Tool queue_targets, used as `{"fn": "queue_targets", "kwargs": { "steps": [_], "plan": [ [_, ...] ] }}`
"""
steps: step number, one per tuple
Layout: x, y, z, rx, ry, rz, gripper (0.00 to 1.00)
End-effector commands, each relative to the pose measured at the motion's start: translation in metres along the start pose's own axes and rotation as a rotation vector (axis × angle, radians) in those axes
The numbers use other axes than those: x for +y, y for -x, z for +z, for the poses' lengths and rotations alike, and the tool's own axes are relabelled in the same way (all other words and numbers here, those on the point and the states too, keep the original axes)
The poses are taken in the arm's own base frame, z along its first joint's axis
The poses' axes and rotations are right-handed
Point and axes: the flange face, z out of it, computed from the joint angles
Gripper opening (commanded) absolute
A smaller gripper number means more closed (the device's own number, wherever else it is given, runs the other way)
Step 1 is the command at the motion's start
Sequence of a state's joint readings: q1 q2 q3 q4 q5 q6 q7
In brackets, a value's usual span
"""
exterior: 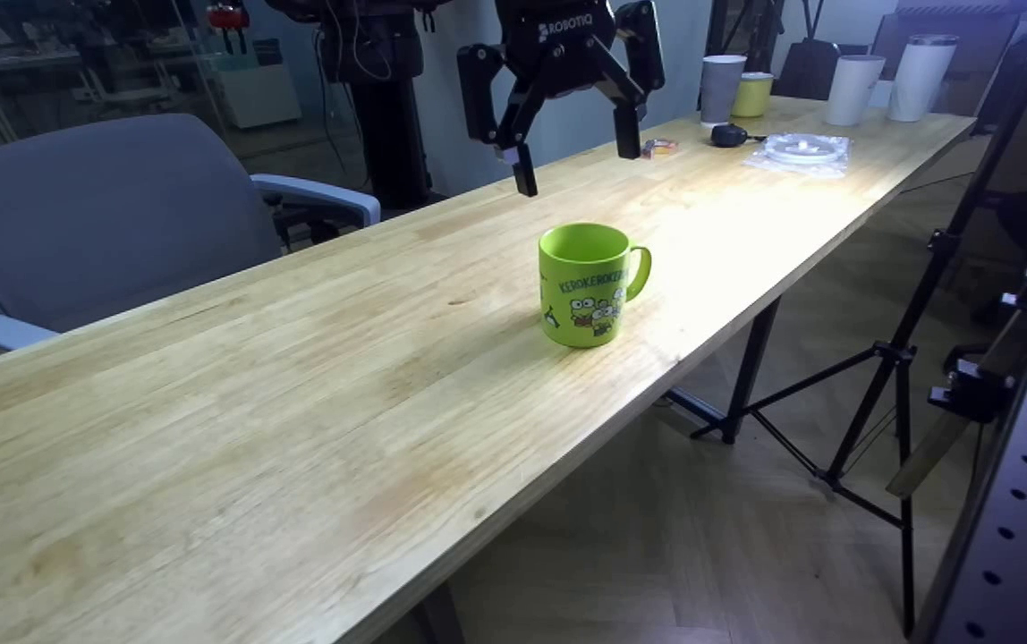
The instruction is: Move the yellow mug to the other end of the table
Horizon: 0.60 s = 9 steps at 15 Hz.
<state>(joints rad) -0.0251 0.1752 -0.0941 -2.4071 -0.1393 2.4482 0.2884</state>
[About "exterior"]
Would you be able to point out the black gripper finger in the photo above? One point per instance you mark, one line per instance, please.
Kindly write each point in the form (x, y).
(631, 92)
(476, 93)

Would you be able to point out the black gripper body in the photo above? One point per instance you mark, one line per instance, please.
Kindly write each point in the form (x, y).
(560, 36)

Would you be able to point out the yellow-green cartoon print mug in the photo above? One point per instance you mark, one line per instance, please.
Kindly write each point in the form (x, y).
(583, 297)

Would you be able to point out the grey paper cup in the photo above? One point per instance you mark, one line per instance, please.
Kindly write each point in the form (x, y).
(720, 92)

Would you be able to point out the black pillar stand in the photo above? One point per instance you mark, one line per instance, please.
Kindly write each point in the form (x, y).
(391, 129)

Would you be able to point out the black computer mouse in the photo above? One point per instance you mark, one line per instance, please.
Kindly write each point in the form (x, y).
(727, 135)

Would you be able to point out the small yellow cup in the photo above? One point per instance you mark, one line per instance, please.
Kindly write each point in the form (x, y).
(755, 93)

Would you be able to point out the black bag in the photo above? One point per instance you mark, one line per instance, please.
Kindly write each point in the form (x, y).
(805, 74)

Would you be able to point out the white tumbler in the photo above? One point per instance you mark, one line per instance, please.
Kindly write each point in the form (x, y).
(922, 80)
(854, 92)

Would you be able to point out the white cabinet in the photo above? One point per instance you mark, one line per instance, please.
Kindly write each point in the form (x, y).
(255, 93)

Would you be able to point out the red object on shelf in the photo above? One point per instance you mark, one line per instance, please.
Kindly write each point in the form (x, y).
(228, 20)

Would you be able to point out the black table leg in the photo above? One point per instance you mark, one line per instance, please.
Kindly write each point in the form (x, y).
(748, 371)

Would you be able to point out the grey office chair white armrests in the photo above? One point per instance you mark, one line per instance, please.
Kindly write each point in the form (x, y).
(95, 215)

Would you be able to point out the black perforated metal bench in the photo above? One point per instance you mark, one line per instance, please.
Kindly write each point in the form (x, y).
(1017, 523)

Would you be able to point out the black camera tripod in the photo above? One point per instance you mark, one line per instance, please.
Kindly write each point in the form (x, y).
(896, 361)

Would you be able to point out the black clamp mount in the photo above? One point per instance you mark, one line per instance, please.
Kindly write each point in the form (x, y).
(978, 389)

